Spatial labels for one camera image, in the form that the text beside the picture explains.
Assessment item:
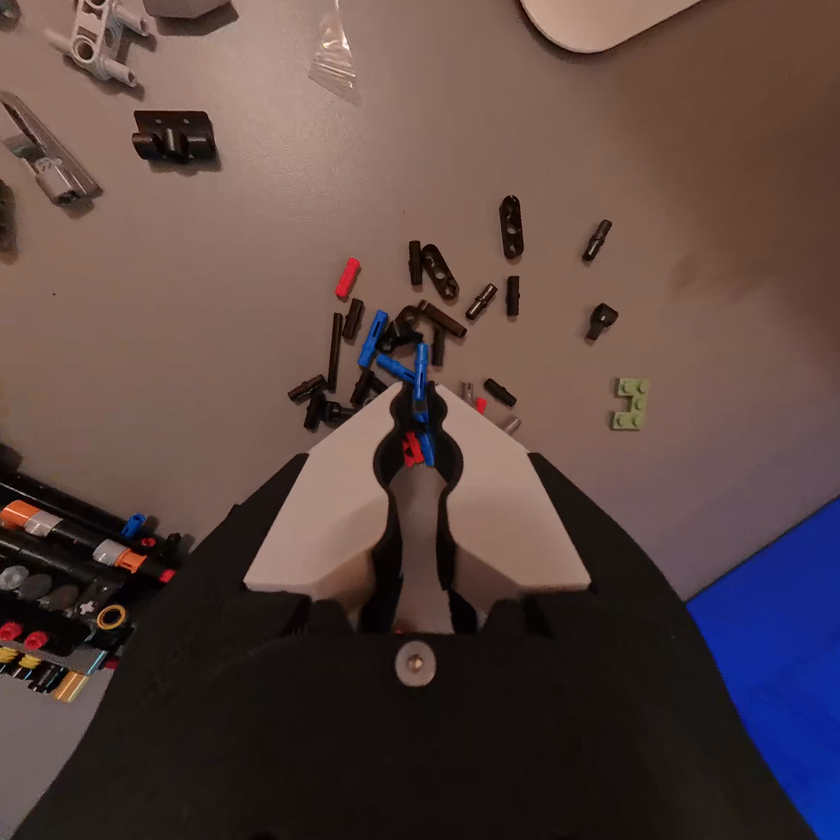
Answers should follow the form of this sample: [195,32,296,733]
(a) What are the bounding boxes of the small clear plastic bag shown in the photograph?
[308,0,362,103]

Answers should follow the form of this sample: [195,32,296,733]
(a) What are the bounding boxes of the dark grey lego panel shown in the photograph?
[0,91,103,206]

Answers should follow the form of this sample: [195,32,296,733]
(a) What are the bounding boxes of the black thin lego liftarm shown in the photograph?
[498,194,525,259]
[420,243,461,302]

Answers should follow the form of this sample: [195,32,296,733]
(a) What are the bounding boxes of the blue box lid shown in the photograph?
[685,497,840,840]

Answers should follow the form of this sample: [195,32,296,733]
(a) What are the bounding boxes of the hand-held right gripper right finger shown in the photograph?
[427,382,592,634]

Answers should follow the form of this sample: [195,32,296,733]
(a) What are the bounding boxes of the pile of black lego pins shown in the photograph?
[287,239,523,436]

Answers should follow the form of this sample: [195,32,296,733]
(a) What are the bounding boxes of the light grey lego pin connector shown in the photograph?
[45,0,152,87]

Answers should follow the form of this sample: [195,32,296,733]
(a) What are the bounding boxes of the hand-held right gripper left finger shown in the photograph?
[243,381,405,634]

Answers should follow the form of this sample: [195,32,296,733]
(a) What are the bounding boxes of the light green lego plate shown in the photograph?
[609,377,651,431]

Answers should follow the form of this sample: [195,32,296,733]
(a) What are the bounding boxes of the blue lego pin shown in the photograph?
[412,343,438,469]
[357,309,390,368]
[374,353,421,385]

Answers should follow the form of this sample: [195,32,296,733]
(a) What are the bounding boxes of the white monitor stand base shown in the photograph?
[518,0,707,55]

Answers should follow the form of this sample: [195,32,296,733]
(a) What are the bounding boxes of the black lego plate with clip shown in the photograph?
[130,109,218,165]

